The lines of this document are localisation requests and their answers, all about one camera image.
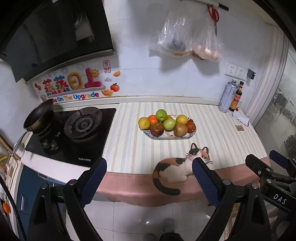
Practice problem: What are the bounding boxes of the blue cabinet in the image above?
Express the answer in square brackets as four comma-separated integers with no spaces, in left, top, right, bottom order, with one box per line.
[16,166,65,236]

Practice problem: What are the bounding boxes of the plastic bag with onions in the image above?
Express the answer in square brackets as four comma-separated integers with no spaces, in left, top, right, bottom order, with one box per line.
[191,13,224,62]

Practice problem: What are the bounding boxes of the dark orange right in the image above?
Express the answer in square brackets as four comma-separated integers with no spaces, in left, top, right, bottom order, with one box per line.
[186,121,196,133]

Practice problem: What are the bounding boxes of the brown pear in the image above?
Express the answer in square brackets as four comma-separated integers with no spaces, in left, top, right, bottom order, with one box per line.
[174,123,188,137]

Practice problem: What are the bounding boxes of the black frying pan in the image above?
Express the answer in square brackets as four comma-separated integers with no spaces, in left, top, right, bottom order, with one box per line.
[11,98,54,156]

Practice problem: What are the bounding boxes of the white folded cloth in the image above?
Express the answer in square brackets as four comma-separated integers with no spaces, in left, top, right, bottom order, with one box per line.
[232,110,249,126]

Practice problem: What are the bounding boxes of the clear plastic bag left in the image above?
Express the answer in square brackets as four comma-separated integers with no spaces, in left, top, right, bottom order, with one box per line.
[149,10,193,58]

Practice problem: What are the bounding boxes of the oval patterned fruit plate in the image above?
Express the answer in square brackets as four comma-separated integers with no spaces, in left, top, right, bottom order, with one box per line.
[142,114,197,141]

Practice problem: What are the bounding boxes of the black gas stove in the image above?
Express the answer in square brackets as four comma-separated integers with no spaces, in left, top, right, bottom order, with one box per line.
[26,107,116,167]

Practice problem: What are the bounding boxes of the striped cat table mat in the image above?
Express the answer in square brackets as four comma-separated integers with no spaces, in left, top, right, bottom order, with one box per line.
[98,102,269,207]

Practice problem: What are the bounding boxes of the colourful wall sticker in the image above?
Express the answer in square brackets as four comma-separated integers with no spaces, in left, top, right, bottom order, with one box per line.
[32,58,122,103]

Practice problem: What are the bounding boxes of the red scissors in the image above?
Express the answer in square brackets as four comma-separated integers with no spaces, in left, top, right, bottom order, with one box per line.
[207,5,219,35]

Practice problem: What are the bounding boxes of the green apple in plate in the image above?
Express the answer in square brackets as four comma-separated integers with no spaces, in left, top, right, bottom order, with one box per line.
[163,118,176,131]

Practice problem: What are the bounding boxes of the yellow lemon left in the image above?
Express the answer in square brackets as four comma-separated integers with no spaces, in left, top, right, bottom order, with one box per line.
[138,117,151,130]

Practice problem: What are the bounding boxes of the yellow lemon right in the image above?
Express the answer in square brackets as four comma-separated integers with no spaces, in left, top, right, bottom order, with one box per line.
[176,114,188,125]

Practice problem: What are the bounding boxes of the small brown card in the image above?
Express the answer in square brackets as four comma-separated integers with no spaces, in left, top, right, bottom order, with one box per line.
[235,125,244,132]

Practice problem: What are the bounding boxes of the black range hood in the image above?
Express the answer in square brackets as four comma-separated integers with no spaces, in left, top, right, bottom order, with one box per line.
[1,1,114,81]

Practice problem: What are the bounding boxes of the black plug adapter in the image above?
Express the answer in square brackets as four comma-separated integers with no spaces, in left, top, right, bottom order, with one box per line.
[247,69,256,80]

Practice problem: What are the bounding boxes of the dark sauce bottle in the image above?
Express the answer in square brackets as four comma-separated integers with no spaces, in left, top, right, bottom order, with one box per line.
[229,81,244,111]

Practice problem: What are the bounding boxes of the yellow lemon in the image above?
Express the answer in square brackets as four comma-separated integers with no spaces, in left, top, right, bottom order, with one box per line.
[176,114,188,125]
[138,117,151,130]

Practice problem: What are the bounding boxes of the orange tangerine left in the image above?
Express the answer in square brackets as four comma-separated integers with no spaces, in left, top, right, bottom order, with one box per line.
[148,115,159,125]

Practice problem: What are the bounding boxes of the green apple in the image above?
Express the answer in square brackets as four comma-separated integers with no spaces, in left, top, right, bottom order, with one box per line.
[163,118,176,131]
[156,109,168,121]

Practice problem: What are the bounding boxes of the dark red apple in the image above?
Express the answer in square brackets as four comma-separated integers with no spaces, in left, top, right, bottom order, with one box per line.
[149,123,165,137]

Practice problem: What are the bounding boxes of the white wall socket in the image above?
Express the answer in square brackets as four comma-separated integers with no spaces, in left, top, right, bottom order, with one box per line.
[225,63,247,81]

